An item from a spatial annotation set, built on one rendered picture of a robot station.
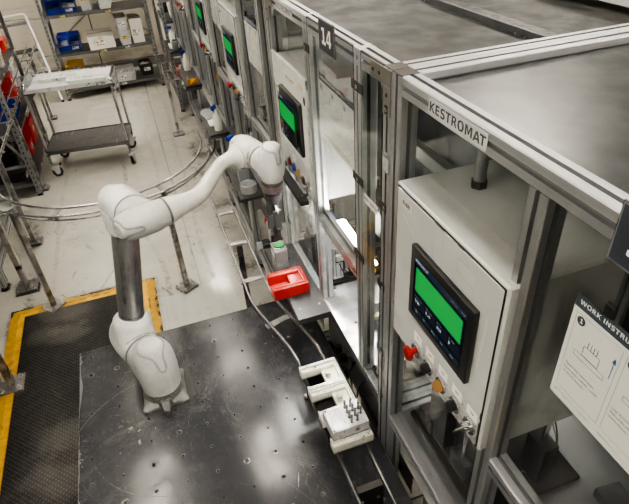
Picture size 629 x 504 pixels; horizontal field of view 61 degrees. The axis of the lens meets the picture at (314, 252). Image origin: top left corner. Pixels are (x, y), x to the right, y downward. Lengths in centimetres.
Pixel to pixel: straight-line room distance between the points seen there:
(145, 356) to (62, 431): 126
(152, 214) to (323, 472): 107
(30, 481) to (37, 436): 27
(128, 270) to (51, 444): 141
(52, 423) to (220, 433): 142
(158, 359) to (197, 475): 44
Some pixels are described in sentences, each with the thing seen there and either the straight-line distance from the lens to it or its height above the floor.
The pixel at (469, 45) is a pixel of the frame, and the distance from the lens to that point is 149.
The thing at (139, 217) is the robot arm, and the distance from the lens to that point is 189.
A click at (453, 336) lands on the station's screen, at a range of 116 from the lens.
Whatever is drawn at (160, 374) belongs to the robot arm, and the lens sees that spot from 218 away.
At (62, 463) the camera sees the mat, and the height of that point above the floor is 1.
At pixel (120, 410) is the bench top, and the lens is 236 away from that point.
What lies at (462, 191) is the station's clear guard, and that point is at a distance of 109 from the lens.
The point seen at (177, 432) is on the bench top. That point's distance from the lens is 222.
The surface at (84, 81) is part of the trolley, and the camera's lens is 566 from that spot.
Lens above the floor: 240
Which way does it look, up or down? 36 degrees down
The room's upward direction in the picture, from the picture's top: 4 degrees counter-clockwise
